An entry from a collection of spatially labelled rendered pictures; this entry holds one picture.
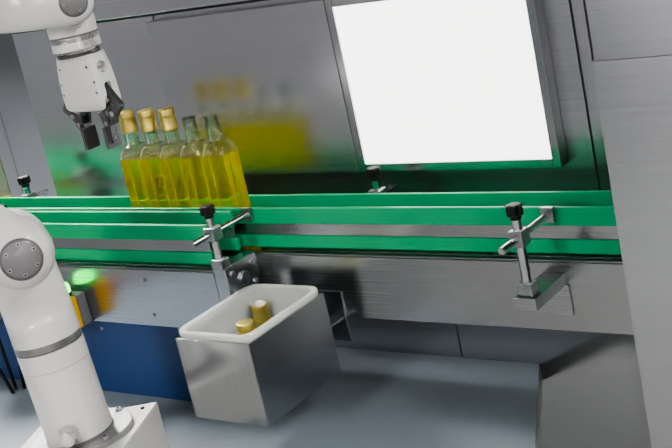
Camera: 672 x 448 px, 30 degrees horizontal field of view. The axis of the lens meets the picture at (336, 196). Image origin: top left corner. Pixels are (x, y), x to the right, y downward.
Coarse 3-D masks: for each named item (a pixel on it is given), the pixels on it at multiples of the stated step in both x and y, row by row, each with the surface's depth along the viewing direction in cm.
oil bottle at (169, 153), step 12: (168, 144) 249; (180, 144) 248; (168, 156) 248; (168, 168) 249; (180, 168) 248; (168, 180) 250; (180, 180) 248; (168, 192) 252; (180, 192) 250; (180, 204) 251
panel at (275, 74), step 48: (336, 0) 230; (384, 0) 224; (528, 0) 208; (192, 48) 255; (240, 48) 247; (288, 48) 240; (336, 48) 234; (192, 96) 259; (240, 96) 252; (288, 96) 244; (336, 96) 238; (240, 144) 256; (288, 144) 249; (336, 144) 242
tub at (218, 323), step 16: (256, 288) 232; (272, 288) 230; (288, 288) 228; (304, 288) 225; (224, 304) 227; (240, 304) 230; (272, 304) 231; (288, 304) 229; (304, 304) 221; (192, 320) 221; (208, 320) 223; (224, 320) 226; (272, 320) 213; (192, 336) 215; (208, 336) 213; (224, 336) 210; (240, 336) 209; (256, 336) 209
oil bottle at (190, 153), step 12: (192, 144) 245; (180, 156) 246; (192, 156) 244; (192, 168) 245; (192, 180) 246; (204, 180) 245; (192, 192) 248; (204, 192) 246; (192, 204) 249; (204, 204) 247
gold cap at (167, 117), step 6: (162, 108) 249; (168, 108) 247; (162, 114) 247; (168, 114) 247; (174, 114) 248; (162, 120) 247; (168, 120) 247; (174, 120) 248; (162, 126) 248; (168, 126) 247; (174, 126) 248
